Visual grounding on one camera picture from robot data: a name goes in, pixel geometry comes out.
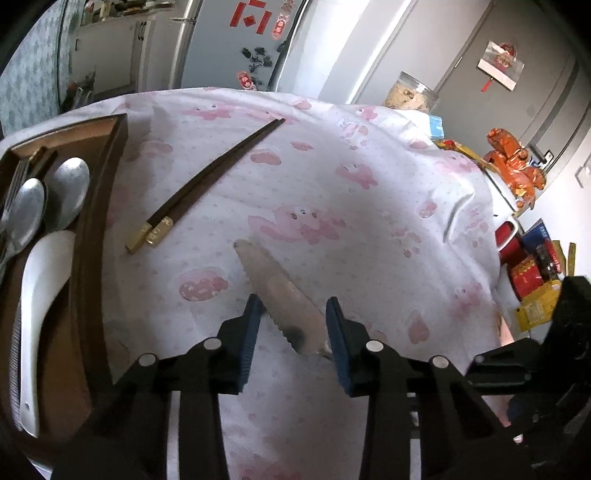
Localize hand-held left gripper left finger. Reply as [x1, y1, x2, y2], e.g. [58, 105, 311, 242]
[51, 294, 265, 480]

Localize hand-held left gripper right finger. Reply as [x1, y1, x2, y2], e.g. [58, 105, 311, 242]
[325, 296, 536, 480]

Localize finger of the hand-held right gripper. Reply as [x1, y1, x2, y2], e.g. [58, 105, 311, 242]
[466, 340, 551, 395]

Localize steel serrated knife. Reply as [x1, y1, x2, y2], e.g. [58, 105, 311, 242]
[233, 239, 334, 361]

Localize brown wooden tray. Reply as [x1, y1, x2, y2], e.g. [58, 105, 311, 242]
[0, 113, 130, 462]

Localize white ceramic spoon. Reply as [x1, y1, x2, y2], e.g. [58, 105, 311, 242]
[17, 230, 77, 438]

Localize large steel spoon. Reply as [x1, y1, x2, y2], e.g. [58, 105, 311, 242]
[0, 178, 48, 282]
[9, 157, 92, 416]

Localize yellow packet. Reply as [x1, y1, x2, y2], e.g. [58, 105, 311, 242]
[515, 281, 563, 332]

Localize red box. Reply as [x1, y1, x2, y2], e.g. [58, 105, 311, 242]
[508, 257, 544, 299]

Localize pink printed tablecloth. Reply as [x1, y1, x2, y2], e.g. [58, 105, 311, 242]
[28, 85, 514, 480]

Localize blue box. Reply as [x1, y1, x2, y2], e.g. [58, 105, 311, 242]
[522, 222, 551, 252]

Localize gold-tipped dark chopstick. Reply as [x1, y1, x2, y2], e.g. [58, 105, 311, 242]
[145, 119, 286, 246]
[126, 117, 282, 254]

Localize orange snack bags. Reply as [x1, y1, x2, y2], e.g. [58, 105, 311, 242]
[484, 128, 549, 209]

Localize grey door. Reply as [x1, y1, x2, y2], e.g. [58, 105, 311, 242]
[434, 0, 591, 155]

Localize silver refrigerator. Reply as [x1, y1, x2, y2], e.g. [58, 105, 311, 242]
[168, 0, 311, 93]

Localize kitchen counter cabinet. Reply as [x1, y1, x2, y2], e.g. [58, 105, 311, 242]
[69, 0, 160, 95]

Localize metal door handle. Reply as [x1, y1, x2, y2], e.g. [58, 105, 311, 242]
[527, 145, 556, 168]

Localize wall calendar with red tassel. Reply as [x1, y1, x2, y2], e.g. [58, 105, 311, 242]
[477, 41, 526, 94]

